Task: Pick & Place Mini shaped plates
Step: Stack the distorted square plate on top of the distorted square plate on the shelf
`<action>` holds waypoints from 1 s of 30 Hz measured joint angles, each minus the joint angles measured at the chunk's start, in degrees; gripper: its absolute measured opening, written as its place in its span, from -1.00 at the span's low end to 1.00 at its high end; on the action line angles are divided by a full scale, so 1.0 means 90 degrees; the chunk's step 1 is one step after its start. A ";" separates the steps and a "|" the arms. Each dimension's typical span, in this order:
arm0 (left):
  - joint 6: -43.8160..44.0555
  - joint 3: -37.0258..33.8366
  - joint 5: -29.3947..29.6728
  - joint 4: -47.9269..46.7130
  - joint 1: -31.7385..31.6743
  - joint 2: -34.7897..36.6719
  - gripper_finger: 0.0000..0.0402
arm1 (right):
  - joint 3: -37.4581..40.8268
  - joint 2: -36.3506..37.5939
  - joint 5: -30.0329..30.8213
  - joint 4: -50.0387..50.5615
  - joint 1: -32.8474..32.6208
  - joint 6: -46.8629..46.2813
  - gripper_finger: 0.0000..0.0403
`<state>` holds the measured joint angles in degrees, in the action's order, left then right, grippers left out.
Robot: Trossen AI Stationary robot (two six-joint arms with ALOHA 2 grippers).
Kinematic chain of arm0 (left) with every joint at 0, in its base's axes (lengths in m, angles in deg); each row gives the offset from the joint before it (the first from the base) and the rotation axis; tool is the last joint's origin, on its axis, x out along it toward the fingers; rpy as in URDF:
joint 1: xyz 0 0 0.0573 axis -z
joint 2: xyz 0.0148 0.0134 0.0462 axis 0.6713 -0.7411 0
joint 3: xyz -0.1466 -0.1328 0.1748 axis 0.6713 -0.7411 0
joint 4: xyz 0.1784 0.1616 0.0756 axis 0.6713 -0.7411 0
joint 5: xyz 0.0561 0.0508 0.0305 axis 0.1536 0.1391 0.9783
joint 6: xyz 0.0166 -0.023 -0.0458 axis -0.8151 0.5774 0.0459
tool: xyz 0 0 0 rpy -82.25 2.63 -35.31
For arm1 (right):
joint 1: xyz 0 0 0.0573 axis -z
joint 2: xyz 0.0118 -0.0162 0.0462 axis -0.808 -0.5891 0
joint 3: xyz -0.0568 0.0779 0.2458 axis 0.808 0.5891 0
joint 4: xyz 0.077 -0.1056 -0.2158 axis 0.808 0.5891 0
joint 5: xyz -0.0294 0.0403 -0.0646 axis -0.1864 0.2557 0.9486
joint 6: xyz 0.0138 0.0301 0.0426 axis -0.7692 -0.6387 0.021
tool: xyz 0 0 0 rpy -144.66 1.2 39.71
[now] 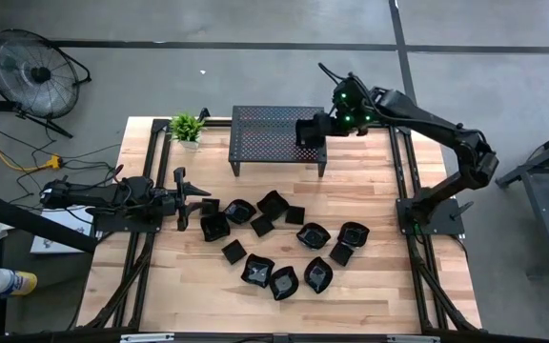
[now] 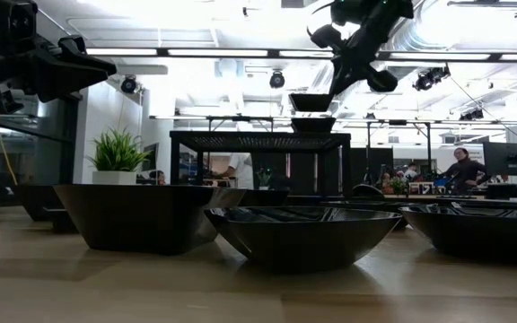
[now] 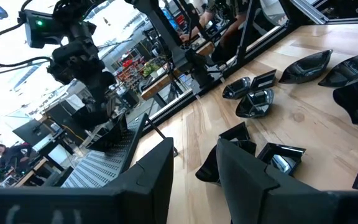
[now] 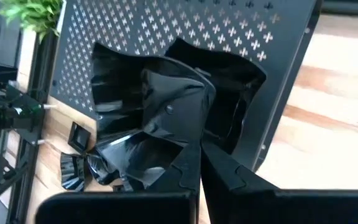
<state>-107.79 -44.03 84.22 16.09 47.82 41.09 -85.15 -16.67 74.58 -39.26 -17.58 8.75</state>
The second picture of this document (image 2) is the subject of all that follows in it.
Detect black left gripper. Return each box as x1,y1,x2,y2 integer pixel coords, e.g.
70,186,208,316
0,34,118,113

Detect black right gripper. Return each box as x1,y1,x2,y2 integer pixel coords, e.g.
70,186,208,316
307,17,412,96

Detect small black square plate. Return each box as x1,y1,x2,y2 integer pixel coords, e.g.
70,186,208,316
42,207,80,234

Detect black ceiling spotlight cluster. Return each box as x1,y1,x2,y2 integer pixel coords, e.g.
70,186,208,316
412,64,452,92
459,107,486,122

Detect overhead LED light bar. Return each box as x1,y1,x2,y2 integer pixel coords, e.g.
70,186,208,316
85,46,517,64

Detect artificial plant in white pot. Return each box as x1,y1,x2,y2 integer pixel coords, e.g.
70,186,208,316
86,127,152,187

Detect black perforated metal shelf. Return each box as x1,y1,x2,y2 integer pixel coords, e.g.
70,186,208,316
169,129,354,201

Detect leafy background desk plant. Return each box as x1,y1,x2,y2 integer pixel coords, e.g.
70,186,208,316
389,177,408,195

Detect small background potted plant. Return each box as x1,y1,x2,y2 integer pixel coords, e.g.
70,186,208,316
256,168,274,189

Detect black computer monitor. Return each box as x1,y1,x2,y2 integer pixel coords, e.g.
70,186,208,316
482,141,517,178

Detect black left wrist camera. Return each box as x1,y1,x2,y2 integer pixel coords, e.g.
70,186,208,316
9,1,39,42

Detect black background metal frame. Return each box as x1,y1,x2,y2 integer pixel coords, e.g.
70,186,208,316
150,114,434,188

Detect yellow power cable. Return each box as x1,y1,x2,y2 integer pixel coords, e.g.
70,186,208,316
0,112,19,187

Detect black curved frame bracket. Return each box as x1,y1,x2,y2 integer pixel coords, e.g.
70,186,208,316
352,183,386,199

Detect dark wall screen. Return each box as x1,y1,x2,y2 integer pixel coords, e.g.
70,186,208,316
141,142,161,172

